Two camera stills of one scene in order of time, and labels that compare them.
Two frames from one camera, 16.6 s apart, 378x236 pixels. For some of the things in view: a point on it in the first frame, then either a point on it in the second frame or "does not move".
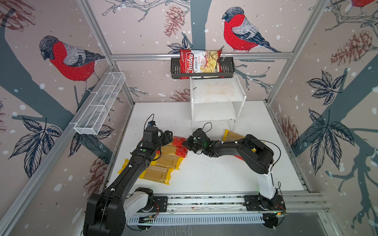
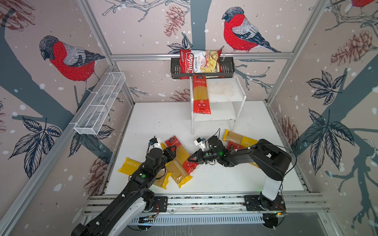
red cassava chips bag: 200,61 does not move
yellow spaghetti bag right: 230,135 does not move
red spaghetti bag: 177,141 to 201,103
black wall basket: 228,65 does not move
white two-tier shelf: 216,100 does not move
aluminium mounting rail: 228,204 does not move
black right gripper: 188,142 to 199,157
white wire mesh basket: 90,120 does not move
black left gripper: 166,136 to 169,153
